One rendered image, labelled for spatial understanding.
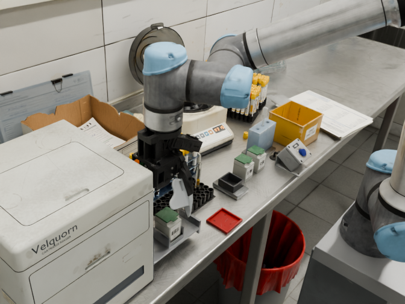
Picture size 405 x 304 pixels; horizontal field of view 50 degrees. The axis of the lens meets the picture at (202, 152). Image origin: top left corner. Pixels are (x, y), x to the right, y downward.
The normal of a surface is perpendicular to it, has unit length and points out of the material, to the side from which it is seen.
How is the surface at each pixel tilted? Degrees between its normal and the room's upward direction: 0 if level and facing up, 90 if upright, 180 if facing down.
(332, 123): 1
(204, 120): 90
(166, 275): 0
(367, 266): 1
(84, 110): 89
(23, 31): 90
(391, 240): 98
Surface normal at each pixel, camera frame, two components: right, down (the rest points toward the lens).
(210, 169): 0.07, -0.84
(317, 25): -0.32, 0.15
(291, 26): -0.40, -0.18
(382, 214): -0.94, 0.22
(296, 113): -0.68, 0.37
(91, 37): 0.77, 0.40
